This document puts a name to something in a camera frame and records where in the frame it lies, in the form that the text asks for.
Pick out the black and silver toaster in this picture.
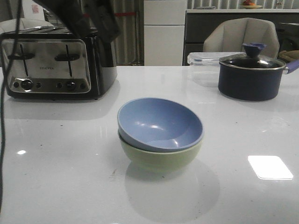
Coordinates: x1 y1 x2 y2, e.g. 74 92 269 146
0 27 117 100

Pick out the olive cloth right edge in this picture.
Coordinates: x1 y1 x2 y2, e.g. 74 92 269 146
278 50 299 63

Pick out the fruit plate on counter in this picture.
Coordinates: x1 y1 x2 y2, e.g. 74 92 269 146
241 0 263 9

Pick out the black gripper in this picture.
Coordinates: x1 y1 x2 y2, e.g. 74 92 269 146
35 0 120 43

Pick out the glass pot lid blue knob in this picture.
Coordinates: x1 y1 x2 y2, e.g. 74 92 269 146
219 42 286 70

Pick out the green plastic bowl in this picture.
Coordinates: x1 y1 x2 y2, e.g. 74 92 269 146
118 133 203 173

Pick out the blue plastic bowl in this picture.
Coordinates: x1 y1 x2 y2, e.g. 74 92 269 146
117 98 204 153

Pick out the dark blue saucepan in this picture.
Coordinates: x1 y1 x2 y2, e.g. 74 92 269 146
218 60 299 101

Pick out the white armchair left background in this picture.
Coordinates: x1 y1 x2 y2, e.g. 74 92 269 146
0 18 54 34

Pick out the beige upholstered chair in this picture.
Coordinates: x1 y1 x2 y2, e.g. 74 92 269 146
203 18 280 58

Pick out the white refrigerator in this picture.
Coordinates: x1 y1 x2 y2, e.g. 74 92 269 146
143 0 186 66

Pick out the clear plastic food container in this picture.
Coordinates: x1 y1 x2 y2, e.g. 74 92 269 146
187 52 242 87

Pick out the dark kitchen counter cabinet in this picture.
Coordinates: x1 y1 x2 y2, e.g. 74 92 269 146
183 9 299 65

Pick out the red barrier tape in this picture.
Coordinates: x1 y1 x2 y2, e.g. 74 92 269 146
114 12 136 17

